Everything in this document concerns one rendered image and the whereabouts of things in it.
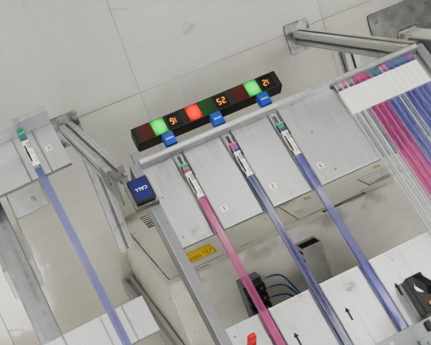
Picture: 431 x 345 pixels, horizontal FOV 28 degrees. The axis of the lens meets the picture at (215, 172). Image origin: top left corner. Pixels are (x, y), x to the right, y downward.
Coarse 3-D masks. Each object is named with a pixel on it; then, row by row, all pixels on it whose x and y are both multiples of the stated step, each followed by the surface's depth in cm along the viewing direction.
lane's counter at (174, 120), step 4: (176, 112) 180; (168, 116) 180; (172, 116) 180; (176, 116) 180; (180, 116) 180; (168, 120) 180; (172, 120) 180; (176, 120) 180; (180, 120) 180; (168, 124) 179; (172, 124) 179; (176, 124) 179; (180, 124) 179; (172, 128) 179
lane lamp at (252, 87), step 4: (252, 80) 185; (244, 84) 184; (248, 84) 184; (252, 84) 184; (256, 84) 184; (248, 88) 184; (252, 88) 184; (256, 88) 184; (248, 92) 183; (252, 92) 183; (256, 92) 183; (260, 92) 183
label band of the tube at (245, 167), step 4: (236, 152) 174; (240, 152) 174; (236, 156) 174; (240, 156) 174; (240, 160) 173; (244, 160) 173; (240, 164) 173; (244, 164) 173; (244, 168) 173; (248, 168) 173; (244, 172) 173; (248, 172) 172; (252, 172) 172
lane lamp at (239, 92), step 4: (232, 88) 184; (236, 88) 184; (240, 88) 184; (244, 88) 184; (232, 92) 183; (236, 92) 183; (240, 92) 183; (244, 92) 183; (236, 96) 183; (240, 96) 183; (244, 96) 183; (248, 96) 183; (240, 100) 182
